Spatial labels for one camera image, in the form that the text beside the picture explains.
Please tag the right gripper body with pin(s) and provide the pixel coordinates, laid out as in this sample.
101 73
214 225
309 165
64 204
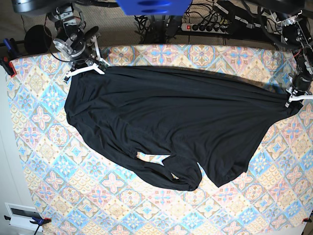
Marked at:
86 63

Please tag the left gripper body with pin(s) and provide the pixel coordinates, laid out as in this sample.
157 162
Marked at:
298 88

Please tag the black t-shirt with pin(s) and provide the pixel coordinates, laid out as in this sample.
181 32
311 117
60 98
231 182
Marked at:
169 126

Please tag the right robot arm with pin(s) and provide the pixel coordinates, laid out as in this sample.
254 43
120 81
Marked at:
80 48

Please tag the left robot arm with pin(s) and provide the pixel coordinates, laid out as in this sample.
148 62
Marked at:
291 19

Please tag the black round stool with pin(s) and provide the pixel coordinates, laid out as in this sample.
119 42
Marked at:
37 40

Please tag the upper left table clamp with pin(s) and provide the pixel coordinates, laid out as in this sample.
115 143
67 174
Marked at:
5 61

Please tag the table clamp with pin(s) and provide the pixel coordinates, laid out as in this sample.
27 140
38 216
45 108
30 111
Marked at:
307 220
5 61
36 221

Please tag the white power strip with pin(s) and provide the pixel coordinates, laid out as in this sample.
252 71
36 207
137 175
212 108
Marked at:
204 28

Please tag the lower right table clamp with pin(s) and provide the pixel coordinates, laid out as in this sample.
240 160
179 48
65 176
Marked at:
307 220

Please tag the lower left table clamp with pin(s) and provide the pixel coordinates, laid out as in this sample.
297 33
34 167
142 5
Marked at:
36 221

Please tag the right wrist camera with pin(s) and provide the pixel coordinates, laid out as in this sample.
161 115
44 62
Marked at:
103 66

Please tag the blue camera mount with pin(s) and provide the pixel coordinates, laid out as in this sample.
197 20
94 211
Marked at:
154 7

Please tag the white wall outlet box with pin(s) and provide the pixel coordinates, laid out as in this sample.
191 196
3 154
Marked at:
21 211

